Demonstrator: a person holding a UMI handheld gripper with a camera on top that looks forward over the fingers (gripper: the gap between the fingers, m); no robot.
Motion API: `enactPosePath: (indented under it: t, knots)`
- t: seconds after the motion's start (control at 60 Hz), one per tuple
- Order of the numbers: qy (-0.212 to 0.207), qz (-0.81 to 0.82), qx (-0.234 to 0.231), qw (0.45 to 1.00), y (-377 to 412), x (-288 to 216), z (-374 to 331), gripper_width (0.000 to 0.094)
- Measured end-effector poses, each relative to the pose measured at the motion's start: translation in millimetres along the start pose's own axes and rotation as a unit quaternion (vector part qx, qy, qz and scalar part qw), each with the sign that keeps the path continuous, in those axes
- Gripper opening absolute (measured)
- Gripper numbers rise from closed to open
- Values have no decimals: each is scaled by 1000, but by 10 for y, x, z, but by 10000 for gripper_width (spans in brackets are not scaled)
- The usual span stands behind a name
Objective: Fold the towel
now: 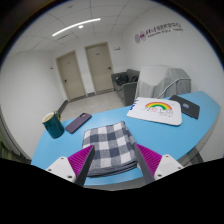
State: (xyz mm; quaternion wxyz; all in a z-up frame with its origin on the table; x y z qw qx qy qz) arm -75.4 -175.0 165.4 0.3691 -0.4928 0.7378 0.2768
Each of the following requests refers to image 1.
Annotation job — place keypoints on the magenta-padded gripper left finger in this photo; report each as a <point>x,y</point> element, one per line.
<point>63,166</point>

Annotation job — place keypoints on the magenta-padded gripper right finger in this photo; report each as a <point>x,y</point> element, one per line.
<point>166,165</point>

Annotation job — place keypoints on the grey white checkered towel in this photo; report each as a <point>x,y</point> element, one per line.
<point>110,146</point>

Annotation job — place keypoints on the dark green mug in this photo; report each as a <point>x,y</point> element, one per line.
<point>55,129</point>

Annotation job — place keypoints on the purple smartphone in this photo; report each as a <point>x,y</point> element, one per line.
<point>78,122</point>

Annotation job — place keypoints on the white rainbow print mouse pad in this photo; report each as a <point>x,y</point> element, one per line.
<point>156,116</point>

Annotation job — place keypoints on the dark grey tablet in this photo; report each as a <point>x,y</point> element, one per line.
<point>188,107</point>

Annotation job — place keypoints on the grey sofa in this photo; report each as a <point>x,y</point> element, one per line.
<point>128,94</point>

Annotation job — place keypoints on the white cloth covered furniture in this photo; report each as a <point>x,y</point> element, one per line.
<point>160,80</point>

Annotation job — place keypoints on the beige door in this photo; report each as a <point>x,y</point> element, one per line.
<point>70,76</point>
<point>99,68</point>

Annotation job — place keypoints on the small dark bag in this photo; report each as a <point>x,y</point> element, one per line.
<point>134,79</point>

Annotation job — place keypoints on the black bag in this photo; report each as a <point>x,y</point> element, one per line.
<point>122,80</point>

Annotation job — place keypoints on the long ceiling light strip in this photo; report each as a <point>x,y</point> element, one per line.
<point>75,26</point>

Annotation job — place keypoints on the round ceiling light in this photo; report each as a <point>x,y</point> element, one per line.
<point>80,26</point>

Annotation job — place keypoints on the wall logo sign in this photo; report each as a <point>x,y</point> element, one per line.
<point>160,32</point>

